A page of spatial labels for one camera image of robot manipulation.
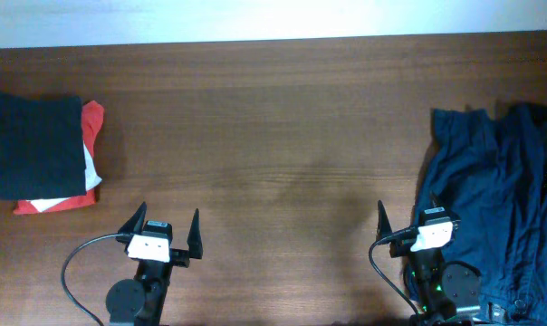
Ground red and white folded garment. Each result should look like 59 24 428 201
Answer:
13 101 104 215

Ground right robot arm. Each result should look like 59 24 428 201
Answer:
369 197 481 325

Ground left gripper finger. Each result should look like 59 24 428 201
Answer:
187 209 204 260
118 202 147 235

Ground dark blue shorts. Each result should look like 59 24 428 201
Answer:
415 103 547 325

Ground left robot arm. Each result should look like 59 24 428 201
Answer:
105 203 203 326

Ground black folded cloth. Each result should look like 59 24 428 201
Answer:
0 91 86 201

